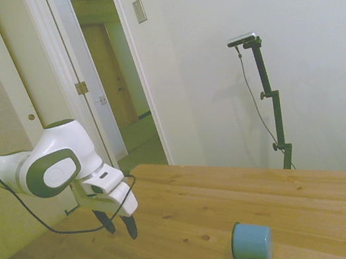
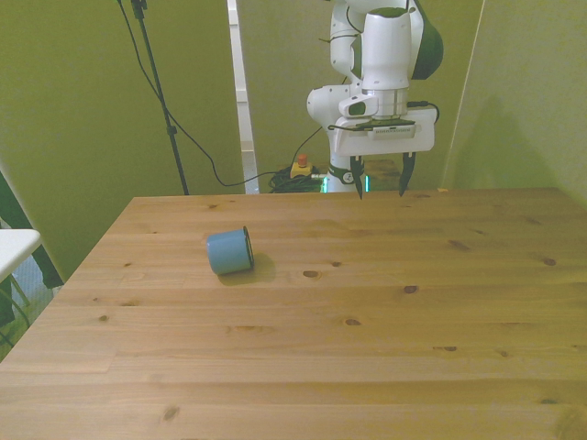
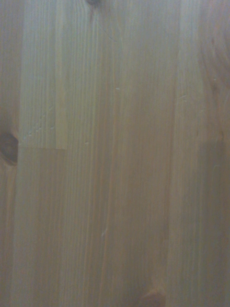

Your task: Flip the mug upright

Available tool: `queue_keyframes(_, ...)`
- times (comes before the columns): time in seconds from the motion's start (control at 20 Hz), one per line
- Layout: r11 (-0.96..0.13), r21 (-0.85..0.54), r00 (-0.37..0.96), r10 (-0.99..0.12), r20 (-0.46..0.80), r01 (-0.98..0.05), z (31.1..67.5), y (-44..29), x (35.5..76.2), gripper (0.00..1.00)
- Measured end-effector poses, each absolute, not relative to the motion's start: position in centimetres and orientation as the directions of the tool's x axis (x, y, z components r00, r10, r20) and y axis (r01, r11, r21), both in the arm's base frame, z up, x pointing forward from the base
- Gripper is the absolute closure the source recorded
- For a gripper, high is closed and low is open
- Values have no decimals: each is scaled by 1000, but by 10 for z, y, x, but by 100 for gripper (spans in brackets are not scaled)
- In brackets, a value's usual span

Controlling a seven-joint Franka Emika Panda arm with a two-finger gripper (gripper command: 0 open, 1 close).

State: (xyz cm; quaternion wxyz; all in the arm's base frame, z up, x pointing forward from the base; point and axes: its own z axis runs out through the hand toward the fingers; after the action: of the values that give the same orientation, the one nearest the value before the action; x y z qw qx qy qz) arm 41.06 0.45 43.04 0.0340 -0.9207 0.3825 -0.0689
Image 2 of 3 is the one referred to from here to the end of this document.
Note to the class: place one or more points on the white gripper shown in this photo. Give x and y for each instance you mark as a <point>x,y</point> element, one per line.
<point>413,135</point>

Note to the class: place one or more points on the blue enamel mug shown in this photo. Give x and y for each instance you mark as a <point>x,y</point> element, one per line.
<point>228,251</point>

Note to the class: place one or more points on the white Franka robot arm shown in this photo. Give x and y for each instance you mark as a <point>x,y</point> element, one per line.
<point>385,50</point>

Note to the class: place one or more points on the yellow emergency stop button box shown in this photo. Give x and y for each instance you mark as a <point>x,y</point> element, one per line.
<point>302,168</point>

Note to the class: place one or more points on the black tripod stand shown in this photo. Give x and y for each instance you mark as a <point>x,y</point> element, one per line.
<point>158,91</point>

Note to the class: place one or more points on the white side table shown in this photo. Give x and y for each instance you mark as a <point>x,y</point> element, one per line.
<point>16,249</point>

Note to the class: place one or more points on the wooden robot pedestal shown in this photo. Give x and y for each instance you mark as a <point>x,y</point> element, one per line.
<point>385,174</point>

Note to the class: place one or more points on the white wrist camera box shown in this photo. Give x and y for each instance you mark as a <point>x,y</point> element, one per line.
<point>394,129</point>

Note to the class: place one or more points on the white vertical post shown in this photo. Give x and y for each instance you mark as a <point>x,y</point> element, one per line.
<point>243,91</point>

